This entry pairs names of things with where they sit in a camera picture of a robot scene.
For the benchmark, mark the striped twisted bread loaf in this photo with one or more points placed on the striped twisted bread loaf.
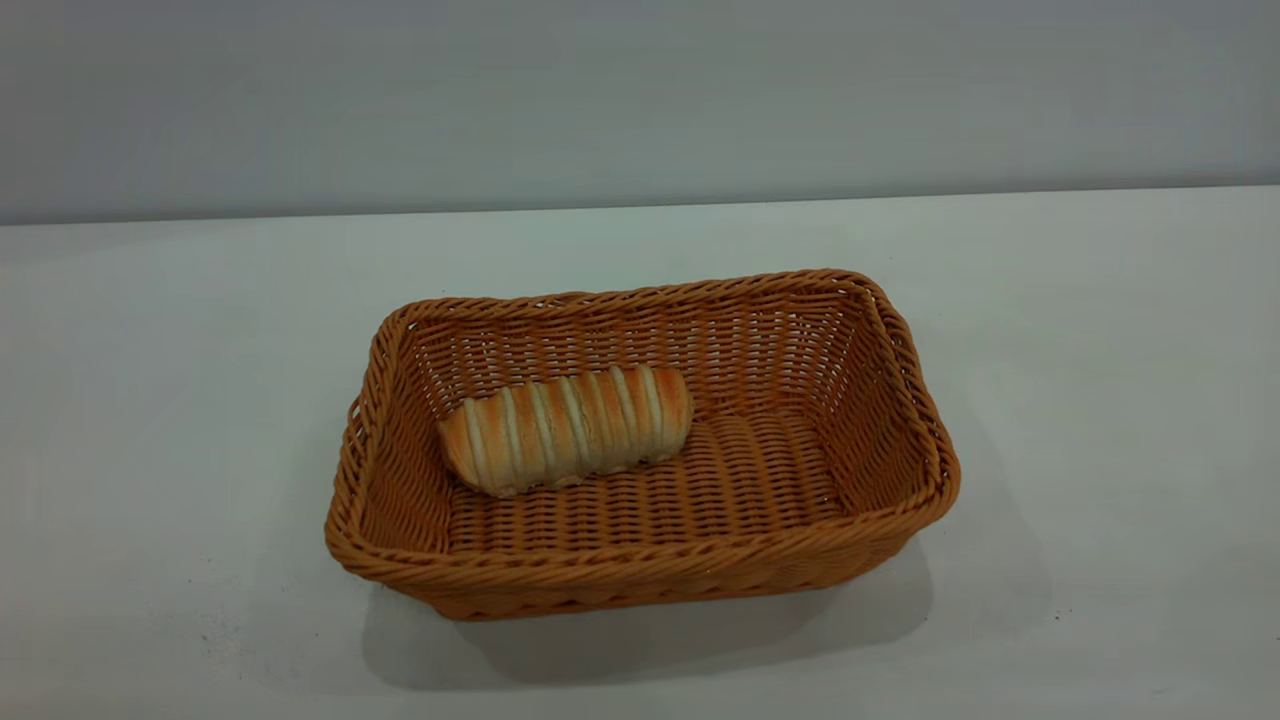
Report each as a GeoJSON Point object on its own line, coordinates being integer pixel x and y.
{"type": "Point", "coordinates": [565, 430]}

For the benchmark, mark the orange woven wicker basket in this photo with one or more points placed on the orange woven wicker basket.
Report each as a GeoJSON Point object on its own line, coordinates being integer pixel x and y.
{"type": "Point", "coordinates": [700, 500]}

